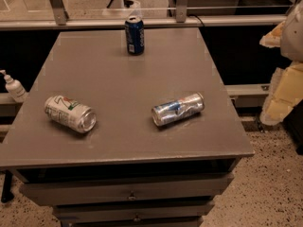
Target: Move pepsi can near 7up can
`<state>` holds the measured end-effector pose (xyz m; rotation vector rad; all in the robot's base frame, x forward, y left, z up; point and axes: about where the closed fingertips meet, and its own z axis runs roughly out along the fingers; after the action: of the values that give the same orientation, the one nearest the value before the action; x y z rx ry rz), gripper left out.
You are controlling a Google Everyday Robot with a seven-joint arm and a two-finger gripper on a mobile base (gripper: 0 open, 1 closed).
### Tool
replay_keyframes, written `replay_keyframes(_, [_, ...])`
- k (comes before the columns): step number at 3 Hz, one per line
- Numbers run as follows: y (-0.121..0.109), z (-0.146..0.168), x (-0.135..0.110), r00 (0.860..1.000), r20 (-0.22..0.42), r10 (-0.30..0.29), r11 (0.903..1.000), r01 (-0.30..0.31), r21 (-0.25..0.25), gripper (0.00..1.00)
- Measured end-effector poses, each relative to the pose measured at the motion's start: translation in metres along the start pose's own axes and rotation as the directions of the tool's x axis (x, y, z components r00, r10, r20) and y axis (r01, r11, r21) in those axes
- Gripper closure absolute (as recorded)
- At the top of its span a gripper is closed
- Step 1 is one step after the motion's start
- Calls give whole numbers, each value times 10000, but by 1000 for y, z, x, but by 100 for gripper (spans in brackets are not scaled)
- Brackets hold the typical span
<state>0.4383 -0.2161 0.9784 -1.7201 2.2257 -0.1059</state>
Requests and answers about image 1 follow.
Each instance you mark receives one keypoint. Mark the grey drawer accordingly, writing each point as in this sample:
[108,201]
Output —
[119,212]
[153,188]

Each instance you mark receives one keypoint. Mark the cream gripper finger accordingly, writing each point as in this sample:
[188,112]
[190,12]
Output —
[272,38]
[285,92]

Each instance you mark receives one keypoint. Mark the metal railing frame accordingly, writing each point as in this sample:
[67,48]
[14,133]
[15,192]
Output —
[89,14]

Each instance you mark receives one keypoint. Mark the grey drawer cabinet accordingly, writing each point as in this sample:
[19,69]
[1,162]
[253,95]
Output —
[95,69]

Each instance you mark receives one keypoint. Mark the silver red bull can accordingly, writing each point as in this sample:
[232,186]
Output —
[176,110]

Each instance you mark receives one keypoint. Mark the white pump bottle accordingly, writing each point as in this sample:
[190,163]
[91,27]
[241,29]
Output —
[14,87]

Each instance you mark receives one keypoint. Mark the white 7up can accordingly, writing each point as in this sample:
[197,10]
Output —
[70,113]

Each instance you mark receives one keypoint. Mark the middle grey drawer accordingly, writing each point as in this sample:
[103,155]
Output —
[119,212]

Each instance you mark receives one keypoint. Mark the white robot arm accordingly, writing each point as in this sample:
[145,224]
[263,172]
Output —
[291,43]

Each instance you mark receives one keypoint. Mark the blue pepsi can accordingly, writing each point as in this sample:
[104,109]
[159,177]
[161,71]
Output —
[134,29]

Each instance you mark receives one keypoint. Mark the top grey drawer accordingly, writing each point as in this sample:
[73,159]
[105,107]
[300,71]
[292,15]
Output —
[153,188]

